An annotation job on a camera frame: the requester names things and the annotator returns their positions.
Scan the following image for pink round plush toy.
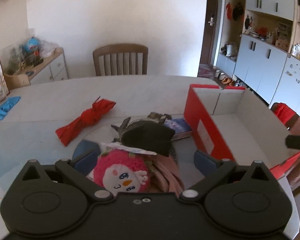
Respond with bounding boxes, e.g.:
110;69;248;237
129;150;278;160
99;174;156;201
93;150;150;195

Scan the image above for blue card box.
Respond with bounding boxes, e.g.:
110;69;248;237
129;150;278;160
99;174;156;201
164;118;192;141

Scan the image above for pink fleece garment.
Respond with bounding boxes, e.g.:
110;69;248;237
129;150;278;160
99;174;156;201
143;155;185;197

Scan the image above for red and white cardboard box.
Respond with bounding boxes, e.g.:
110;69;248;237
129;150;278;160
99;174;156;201
184;84;300;239

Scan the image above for black polka dot cloth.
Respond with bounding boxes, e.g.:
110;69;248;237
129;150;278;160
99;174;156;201
111;117;175;157

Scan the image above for brown scrunchie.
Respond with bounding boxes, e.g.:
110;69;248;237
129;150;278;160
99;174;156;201
147;112;172;125

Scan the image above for red cloth on chair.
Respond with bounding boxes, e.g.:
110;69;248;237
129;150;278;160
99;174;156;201
271;102;299;129

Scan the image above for white drawer cabinet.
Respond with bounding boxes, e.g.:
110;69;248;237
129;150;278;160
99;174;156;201
19;47;69;85

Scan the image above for red patterned rug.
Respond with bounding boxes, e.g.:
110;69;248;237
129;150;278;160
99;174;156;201
198;64;215;79

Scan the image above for blue rubber glove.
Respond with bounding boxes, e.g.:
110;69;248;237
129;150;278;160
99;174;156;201
0;96;21;120

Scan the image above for cardboard box on cabinet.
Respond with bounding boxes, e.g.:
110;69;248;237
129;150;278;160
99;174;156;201
4;71;31;90

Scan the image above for wooden slat chair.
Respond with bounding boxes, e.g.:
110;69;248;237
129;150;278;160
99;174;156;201
93;43;148;76

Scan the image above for brown door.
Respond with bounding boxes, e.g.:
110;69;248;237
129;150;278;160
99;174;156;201
199;0;219;67

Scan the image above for blue globe toy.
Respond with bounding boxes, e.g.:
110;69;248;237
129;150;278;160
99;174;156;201
22;37;40;55

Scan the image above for large white wall cupboard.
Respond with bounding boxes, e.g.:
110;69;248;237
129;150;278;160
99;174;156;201
215;0;300;115

